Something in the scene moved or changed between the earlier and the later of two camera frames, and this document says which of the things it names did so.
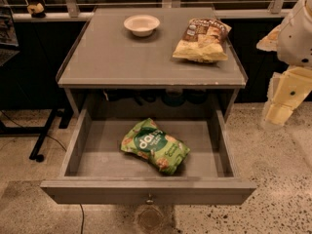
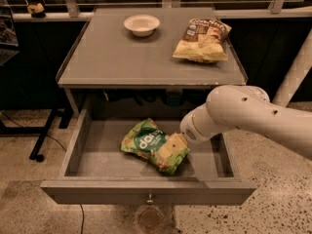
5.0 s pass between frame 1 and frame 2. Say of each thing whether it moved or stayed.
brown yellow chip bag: stayed
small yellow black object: stayed
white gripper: moved
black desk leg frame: stayed
